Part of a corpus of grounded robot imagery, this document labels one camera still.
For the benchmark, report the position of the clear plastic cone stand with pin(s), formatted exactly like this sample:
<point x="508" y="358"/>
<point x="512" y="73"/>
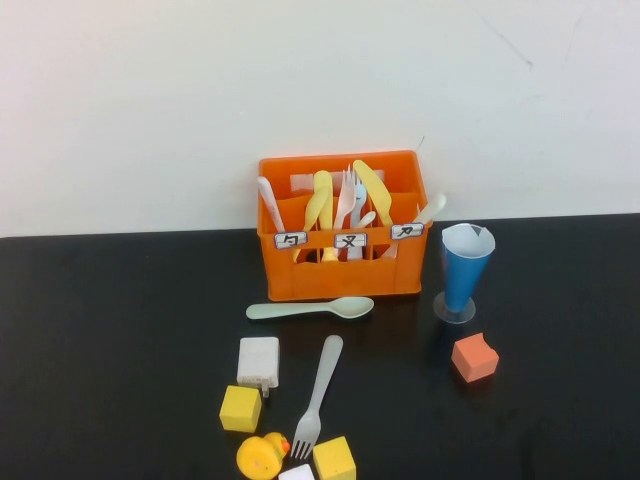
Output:
<point x="440" y="312"/>

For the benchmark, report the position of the light blue plastic fork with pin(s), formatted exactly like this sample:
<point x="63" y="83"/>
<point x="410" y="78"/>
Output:
<point x="356" y="212"/>

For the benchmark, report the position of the mint green plastic spoon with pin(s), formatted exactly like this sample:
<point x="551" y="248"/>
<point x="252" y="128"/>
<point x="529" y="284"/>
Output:
<point x="350" y="306"/>

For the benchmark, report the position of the yellow rubber duck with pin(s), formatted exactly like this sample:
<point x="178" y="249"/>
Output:
<point x="257" y="457"/>

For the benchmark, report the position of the paper label reading knife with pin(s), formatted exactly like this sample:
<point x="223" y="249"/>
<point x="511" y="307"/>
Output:
<point x="407" y="231"/>

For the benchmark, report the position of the orange plastic cutlery holder crate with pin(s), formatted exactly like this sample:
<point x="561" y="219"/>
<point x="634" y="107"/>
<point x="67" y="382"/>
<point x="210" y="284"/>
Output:
<point x="345" y="282"/>

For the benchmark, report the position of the yellow plastic spoon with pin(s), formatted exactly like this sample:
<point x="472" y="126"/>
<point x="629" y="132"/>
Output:
<point x="312" y="205"/>

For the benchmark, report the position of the pink plastic fork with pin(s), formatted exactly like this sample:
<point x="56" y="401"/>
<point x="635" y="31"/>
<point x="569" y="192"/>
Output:
<point x="345" y="200"/>

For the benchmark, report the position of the pale grey plastic fork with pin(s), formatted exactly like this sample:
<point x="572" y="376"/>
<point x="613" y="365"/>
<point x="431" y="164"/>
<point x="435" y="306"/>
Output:
<point x="325" y="370"/>

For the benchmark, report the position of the paper label reading fork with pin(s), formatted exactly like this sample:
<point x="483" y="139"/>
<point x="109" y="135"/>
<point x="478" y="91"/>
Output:
<point x="350" y="241"/>

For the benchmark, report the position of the yellow foam cube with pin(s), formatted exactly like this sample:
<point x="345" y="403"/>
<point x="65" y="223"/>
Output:
<point x="240" y="407"/>
<point x="334" y="460"/>

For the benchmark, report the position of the white charger plug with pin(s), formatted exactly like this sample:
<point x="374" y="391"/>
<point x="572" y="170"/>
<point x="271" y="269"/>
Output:
<point x="257" y="357"/>

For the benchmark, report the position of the white plastic knife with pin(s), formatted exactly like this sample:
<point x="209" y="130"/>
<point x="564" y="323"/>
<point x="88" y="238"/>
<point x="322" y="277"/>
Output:
<point x="432" y="207"/>

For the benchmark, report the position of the yellow plastic knife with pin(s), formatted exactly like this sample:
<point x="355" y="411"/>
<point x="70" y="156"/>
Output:
<point x="375" y="187"/>

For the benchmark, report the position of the orange foam cube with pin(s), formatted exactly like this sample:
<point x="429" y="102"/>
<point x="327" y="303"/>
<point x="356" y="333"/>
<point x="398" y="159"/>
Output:
<point x="475" y="358"/>

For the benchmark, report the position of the paper label reading spoon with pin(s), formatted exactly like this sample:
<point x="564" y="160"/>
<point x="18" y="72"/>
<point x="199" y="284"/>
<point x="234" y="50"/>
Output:
<point x="290" y="241"/>

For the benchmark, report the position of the white foam cube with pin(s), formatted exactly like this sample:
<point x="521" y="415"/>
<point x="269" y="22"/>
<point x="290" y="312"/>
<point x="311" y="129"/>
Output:
<point x="297" y="472"/>

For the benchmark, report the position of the blue paper cone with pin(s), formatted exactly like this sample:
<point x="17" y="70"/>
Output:
<point x="462" y="280"/>

